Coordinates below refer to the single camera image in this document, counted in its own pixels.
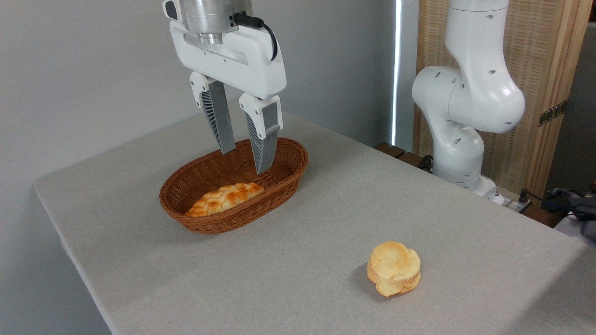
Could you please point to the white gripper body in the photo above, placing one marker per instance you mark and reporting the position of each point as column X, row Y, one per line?
column 233, row 60

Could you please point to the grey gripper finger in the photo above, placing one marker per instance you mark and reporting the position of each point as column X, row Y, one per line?
column 219, row 116
column 266, row 139

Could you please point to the round golden bread roll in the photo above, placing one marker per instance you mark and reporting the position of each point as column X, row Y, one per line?
column 393, row 270

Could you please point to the brown wicker oval basket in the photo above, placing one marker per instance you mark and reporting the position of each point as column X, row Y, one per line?
column 205, row 177

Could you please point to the long braided bread loaf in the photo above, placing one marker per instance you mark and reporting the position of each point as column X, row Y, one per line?
column 226, row 197

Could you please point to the grey tablecloth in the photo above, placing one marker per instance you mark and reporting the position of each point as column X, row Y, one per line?
column 326, row 242

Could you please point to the white power strip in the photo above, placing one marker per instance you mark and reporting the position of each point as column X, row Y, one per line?
column 510, row 203

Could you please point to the wooden woven screen panel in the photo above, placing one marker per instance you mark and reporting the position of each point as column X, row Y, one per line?
column 535, row 46

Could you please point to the dark metal hinge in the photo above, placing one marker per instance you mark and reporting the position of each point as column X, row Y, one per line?
column 553, row 113

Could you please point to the dark grey bag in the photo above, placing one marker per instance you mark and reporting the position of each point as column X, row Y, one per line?
column 582, row 207

